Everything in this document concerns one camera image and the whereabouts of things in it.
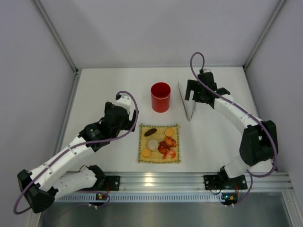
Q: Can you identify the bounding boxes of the metal tongs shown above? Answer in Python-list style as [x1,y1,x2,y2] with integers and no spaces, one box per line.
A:
[178,81,196,122]

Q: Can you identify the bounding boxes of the dark brown sea cucumber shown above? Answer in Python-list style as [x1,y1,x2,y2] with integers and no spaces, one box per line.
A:
[144,128,157,137]

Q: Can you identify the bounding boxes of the white rice ball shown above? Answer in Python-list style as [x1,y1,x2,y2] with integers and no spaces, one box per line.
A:
[147,139,159,151]

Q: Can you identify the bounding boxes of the round cracker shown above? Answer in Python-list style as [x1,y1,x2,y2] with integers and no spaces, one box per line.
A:
[164,128,174,137]
[141,148,152,158]

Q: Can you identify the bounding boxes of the red strawberry slice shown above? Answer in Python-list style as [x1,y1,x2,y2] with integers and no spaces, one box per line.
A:
[158,141,170,155]

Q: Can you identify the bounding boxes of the red bacon slice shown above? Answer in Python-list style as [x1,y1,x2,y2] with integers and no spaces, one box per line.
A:
[162,149,176,159]

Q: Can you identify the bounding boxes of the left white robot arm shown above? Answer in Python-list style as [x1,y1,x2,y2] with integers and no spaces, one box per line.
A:
[17,96,138,213]

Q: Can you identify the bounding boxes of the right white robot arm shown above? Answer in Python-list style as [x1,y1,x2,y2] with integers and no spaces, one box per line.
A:
[184,70,278,190]

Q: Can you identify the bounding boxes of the red cylindrical container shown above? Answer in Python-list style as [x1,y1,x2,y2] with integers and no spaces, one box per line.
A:
[151,82,171,113]

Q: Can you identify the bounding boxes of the bamboo tray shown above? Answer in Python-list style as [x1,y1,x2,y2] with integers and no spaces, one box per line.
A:
[138,124,180,164]

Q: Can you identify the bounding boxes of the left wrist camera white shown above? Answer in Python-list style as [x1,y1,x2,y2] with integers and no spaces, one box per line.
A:
[116,94,132,114]

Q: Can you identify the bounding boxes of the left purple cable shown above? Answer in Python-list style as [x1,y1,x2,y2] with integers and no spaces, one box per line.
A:
[13,90,139,215]

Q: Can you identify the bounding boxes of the purple cable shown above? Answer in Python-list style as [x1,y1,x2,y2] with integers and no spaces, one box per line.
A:
[13,90,139,215]
[190,52,279,206]

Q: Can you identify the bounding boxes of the right aluminium frame post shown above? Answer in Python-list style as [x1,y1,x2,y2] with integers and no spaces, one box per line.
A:
[243,0,289,135]

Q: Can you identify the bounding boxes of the aluminium frame post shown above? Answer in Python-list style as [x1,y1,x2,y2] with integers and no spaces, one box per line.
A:
[31,0,79,152]
[243,0,289,135]

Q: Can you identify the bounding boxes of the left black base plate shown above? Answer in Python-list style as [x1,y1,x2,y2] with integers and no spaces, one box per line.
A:
[101,175,121,192]

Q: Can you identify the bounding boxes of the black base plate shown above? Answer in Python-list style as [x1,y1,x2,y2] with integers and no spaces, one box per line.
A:
[203,175,248,191]
[101,175,121,192]

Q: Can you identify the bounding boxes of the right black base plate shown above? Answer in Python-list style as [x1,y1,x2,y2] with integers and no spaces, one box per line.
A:
[203,175,248,191]

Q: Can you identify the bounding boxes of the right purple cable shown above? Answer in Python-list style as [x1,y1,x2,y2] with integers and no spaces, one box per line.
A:
[190,52,279,206]

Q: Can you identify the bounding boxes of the slotted cable duct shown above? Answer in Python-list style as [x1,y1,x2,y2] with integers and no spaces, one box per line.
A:
[57,192,223,203]

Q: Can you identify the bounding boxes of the left aluminium frame post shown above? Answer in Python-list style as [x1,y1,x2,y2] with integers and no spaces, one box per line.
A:
[31,0,79,152]

